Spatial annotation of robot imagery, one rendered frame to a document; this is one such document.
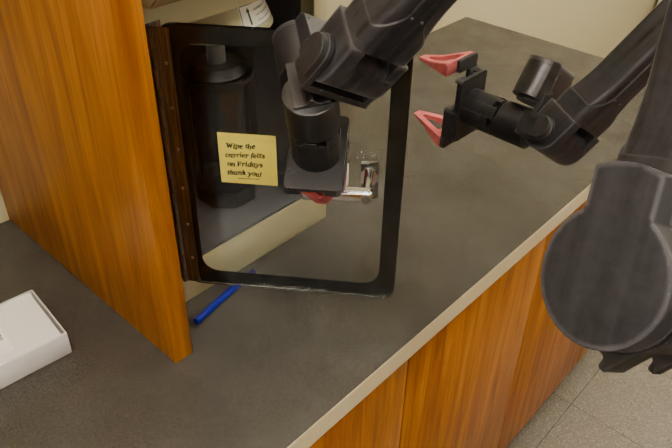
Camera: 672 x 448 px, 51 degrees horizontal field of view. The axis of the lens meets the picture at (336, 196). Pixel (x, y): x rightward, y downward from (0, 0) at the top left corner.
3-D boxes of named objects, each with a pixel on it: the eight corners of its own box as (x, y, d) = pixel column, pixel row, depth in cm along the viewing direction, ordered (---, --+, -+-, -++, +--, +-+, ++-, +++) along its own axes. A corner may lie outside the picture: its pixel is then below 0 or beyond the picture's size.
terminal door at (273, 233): (190, 278, 105) (155, 20, 82) (393, 296, 102) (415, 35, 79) (188, 282, 104) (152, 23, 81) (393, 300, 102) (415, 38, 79)
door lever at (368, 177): (306, 181, 92) (305, 165, 90) (378, 185, 91) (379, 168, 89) (300, 205, 87) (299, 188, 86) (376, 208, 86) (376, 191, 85)
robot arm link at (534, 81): (541, 141, 91) (575, 163, 97) (583, 61, 90) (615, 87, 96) (478, 118, 101) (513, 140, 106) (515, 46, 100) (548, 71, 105)
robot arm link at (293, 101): (284, 113, 68) (342, 104, 68) (275, 60, 71) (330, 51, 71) (291, 153, 74) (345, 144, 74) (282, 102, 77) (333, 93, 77)
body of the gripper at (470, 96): (477, 64, 106) (520, 80, 102) (468, 124, 112) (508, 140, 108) (452, 78, 102) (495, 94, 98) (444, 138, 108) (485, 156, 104)
